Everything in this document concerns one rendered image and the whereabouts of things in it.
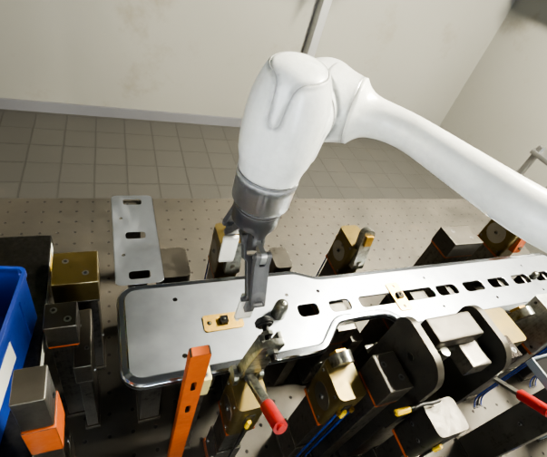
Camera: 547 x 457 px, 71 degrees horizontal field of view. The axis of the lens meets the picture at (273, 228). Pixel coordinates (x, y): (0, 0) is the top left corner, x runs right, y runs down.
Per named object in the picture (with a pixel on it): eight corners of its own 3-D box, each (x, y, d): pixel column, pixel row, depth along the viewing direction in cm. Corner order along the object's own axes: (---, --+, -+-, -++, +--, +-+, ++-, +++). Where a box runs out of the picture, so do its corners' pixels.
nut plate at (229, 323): (239, 311, 83) (240, 308, 82) (244, 326, 80) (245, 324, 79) (201, 316, 79) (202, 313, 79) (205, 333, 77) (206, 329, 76)
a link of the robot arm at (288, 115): (290, 205, 49) (319, 161, 59) (334, 92, 39) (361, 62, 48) (218, 170, 50) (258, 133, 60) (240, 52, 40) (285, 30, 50)
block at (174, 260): (175, 303, 115) (184, 238, 96) (181, 337, 108) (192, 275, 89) (150, 306, 112) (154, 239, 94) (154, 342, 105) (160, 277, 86)
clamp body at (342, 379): (295, 423, 99) (350, 354, 74) (310, 471, 92) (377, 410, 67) (271, 430, 96) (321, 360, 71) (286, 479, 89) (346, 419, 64)
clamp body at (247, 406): (228, 433, 93) (260, 365, 69) (238, 479, 87) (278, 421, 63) (200, 440, 90) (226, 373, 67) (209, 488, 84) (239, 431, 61)
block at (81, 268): (105, 340, 101) (97, 249, 77) (106, 368, 96) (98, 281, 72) (72, 345, 98) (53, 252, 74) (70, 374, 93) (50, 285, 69)
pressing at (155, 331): (538, 247, 134) (541, 244, 133) (591, 300, 120) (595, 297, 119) (115, 289, 80) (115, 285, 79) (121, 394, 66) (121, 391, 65)
